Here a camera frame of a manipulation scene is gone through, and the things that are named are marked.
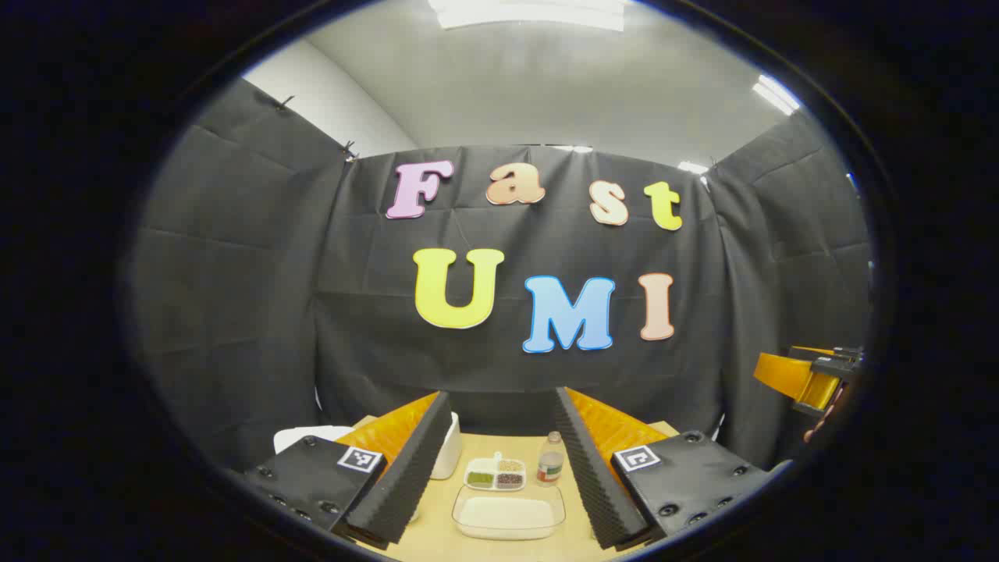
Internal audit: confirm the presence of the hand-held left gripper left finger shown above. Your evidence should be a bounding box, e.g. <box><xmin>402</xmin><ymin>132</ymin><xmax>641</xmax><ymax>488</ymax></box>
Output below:
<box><xmin>242</xmin><ymin>390</ymin><xmax>455</xmax><ymax>549</ymax></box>

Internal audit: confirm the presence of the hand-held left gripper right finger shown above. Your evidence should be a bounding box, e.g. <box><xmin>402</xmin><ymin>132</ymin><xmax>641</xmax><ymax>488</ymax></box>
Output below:
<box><xmin>553</xmin><ymin>386</ymin><xmax>793</xmax><ymax>552</ymax></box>

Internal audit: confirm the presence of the white rice cooker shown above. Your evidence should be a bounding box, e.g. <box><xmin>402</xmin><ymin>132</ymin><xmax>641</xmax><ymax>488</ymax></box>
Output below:
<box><xmin>273</xmin><ymin>412</ymin><xmax>463</xmax><ymax>480</ymax></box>

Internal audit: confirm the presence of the clear container of rice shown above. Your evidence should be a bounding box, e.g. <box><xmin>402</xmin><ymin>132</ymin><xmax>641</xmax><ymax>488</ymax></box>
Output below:
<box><xmin>451</xmin><ymin>484</ymin><xmax>567</xmax><ymax>541</ymax></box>

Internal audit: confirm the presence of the small clear bottle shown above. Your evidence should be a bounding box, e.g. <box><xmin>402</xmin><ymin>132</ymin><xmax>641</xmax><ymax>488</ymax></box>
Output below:
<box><xmin>537</xmin><ymin>431</ymin><xmax>564</xmax><ymax>486</ymax></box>

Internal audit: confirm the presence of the divided dish of beans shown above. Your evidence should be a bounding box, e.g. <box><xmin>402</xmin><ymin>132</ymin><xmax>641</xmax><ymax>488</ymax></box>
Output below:
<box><xmin>464</xmin><ymin>453</ymin><xmax>527</xmax><ymax>493</ymax></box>

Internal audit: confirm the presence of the black backdrop cloth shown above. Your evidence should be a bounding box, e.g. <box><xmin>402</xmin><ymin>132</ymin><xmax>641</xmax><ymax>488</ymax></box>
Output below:
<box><xmin>129</xmin><ymin>78</ymin><xmax>875</xmax><ymax>477</ymax></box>

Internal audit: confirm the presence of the ceiling light strip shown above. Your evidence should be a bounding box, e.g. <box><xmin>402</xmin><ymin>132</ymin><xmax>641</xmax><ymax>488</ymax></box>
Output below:
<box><xmin>751</xmin><ymin>74</ymin><xmax>802</xmax><ymax>116</ymax></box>

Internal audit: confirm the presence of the ceiling light panel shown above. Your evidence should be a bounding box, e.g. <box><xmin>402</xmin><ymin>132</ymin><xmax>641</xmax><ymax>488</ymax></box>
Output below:
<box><xmin>428</xmin><ymin>0</ymin><xmax>629</xmax><ymax>32</ymax></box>

